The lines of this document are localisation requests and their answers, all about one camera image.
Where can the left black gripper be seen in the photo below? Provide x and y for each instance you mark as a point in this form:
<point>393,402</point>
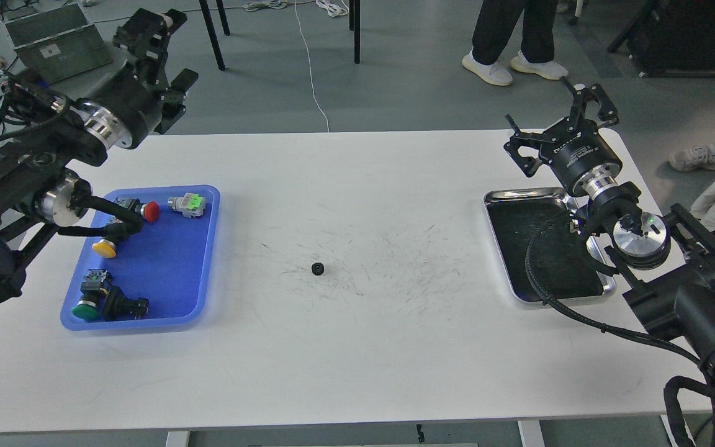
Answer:
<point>121,111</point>

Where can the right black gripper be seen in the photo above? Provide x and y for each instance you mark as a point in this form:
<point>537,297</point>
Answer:
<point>578,155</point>

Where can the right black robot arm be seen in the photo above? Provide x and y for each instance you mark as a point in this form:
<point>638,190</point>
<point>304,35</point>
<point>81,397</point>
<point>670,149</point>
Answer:
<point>668,261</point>

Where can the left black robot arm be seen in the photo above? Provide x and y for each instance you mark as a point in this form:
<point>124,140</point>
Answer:
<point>42,130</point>

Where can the grey green connector part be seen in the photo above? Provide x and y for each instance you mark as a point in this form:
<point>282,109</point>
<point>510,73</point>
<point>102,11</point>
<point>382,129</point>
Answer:
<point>190,205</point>

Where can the grey plastic crate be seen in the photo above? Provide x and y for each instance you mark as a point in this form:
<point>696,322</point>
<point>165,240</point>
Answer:
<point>58,44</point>

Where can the silver metal tray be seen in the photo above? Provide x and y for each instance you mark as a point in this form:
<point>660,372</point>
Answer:
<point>533,229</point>

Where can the black equipment case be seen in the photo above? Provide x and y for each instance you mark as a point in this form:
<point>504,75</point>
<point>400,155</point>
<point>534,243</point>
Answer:
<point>671,38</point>

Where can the blue plastic tray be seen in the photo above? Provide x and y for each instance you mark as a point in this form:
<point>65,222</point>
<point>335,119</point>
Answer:
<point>167,263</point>

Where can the black table legs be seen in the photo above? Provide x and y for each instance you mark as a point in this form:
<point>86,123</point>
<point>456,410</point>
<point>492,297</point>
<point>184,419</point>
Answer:
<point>350,9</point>

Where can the red push button switch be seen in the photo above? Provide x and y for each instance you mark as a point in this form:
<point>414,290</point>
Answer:
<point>148,211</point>

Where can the yellow push button switch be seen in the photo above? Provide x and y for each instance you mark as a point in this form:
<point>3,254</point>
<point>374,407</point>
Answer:
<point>106,247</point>

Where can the black switch part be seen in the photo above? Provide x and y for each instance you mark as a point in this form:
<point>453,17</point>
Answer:
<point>118,305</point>

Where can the green push button switch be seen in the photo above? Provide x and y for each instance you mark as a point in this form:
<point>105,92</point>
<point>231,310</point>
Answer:
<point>95,288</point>

